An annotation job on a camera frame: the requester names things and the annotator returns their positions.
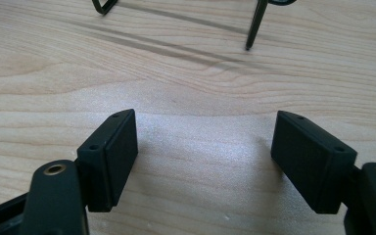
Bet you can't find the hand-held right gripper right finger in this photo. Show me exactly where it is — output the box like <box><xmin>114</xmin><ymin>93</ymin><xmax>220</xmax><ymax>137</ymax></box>
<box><xmin>270</xmin><ymin>110</ymin><xmax>358</xmax><ymax>215</ymax></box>

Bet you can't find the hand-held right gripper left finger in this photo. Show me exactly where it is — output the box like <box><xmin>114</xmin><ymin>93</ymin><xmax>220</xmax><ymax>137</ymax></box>
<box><xmin>76</xmin><ymin>109</ymin><xmax>139</xmax><ymax>213</ymax></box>

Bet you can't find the black metal stand leg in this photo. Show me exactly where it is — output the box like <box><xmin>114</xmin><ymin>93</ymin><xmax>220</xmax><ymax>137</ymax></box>
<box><xmin>91</xmin><ymin>0</ymin><xmax>298</xmax><ymax>52</ymax></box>

